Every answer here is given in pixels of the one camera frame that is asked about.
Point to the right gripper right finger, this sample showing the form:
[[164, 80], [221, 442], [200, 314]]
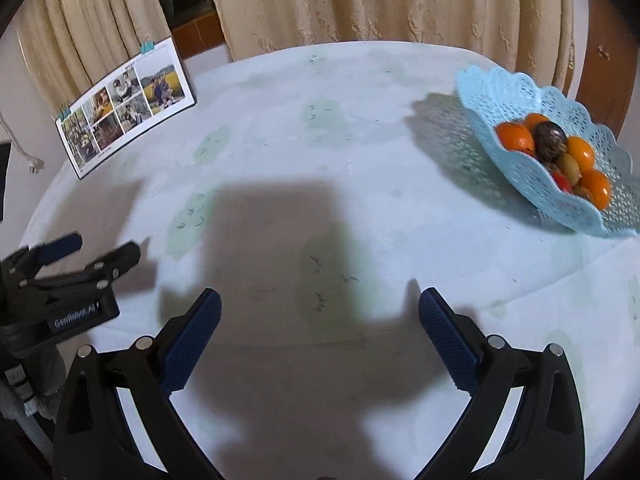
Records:
[[546, 438]]

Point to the dark passion fruit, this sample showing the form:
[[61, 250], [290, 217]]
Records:
[[550, 141], [551, 167]]

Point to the teal binder clip right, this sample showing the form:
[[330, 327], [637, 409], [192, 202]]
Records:
[[147, 46]]

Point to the orange tangerine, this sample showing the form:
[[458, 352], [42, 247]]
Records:
[[515, 137], [582, 152], [532, 120]]

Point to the yellow orange fruit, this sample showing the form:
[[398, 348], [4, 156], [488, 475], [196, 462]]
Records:
[[598, 186]]

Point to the photo collage board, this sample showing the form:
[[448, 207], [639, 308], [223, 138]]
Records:
[[136, 97]]

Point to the beige curtain left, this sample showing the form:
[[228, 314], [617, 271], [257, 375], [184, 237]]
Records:
[[70, 45]]

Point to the red cherry tomato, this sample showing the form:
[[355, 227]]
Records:
[[561, 182]]

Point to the beige curtain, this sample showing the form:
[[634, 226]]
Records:
[[529, 36], [70, 45]]

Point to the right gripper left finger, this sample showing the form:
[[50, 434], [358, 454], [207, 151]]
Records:
[[92, 439]]

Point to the white patterned tablecloth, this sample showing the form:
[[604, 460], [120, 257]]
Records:
[[319, 190]]

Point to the beige curtain right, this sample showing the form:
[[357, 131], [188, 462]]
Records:
[[529, 36]]

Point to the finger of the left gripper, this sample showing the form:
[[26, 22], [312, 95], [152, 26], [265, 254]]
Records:
[[26, 262], [99, 274]]

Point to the tan longan fruit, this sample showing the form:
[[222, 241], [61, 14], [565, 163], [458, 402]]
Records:
[[569, 168], [582, 192]]

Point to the door knob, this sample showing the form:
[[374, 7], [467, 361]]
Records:
[[603, 53]]

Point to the blue plastic lattice basket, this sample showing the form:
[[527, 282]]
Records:
[[490, 97]]

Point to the teal binder clip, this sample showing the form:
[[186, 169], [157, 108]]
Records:
[[147, 46], [64, 112]]

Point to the teal binder clip left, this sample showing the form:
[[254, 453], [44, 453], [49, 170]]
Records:
[[64, 112]]

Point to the wooden door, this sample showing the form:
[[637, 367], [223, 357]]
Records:
[[607, 81]]

